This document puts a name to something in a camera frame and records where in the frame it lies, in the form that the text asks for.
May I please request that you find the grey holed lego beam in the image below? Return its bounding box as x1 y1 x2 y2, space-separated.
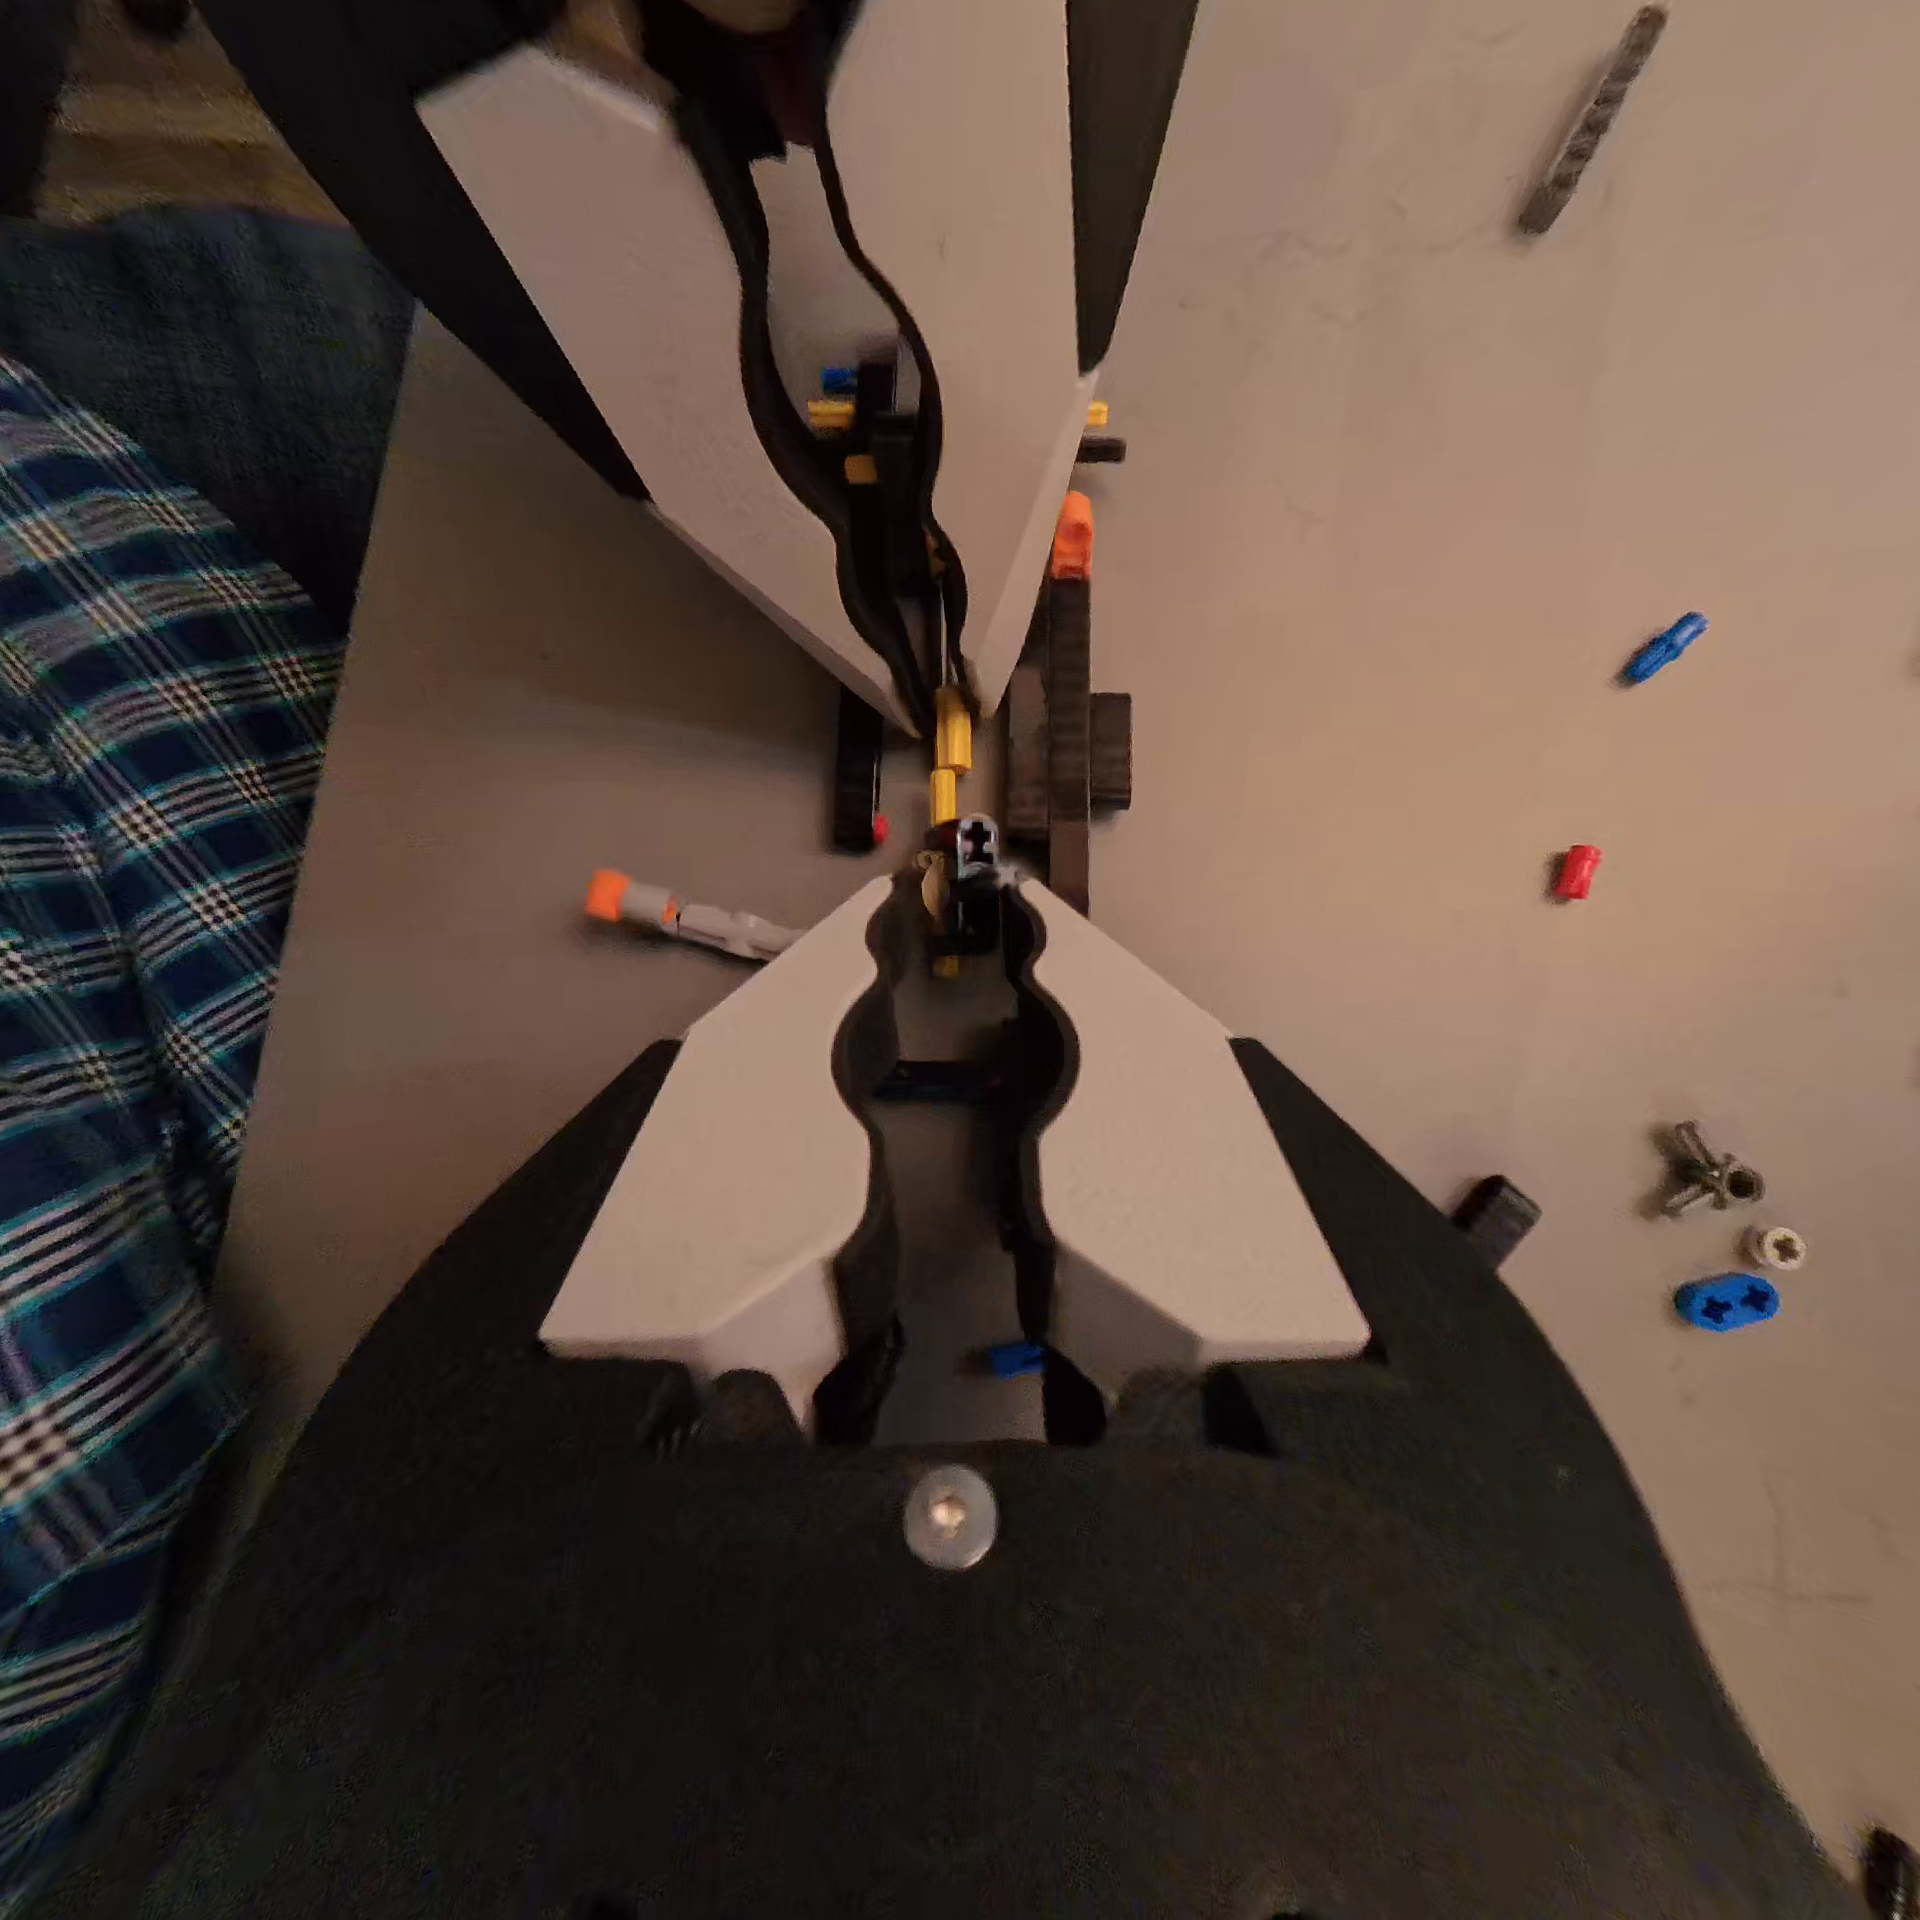
1517 4 1672 239

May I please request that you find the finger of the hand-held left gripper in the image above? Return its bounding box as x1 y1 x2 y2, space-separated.
810 0 1105 723
417 36 934 741

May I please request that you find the black lego gear frame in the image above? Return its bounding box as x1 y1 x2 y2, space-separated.
901 809 1023 986

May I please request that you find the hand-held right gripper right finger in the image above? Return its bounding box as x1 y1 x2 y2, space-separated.
1009 877 1374 1443

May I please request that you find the dark grey lego connector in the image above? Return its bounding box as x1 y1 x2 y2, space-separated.
1655 1121 1768 1220

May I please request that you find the grey orange-ended lego link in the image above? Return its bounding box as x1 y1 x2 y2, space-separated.
586 866 806 964

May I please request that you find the black lego chassis assembly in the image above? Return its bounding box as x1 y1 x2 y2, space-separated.
810 335 1135 917

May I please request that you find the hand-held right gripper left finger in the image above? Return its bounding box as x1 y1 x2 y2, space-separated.
541 873 904 1443

